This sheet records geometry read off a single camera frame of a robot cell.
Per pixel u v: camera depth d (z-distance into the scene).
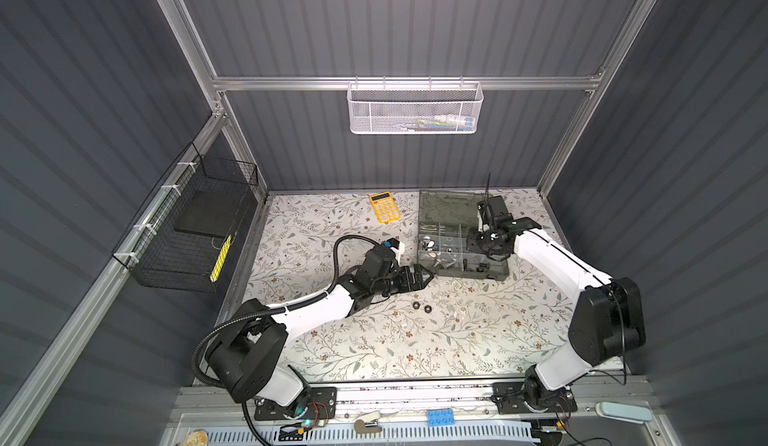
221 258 0.69
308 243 1.05
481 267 0.98
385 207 1.15
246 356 0.44
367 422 0.70
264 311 0.47
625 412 0.69
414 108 1.12
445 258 1.01
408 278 0.72
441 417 0.71
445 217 1.12
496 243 0.64
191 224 0.75
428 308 0.89
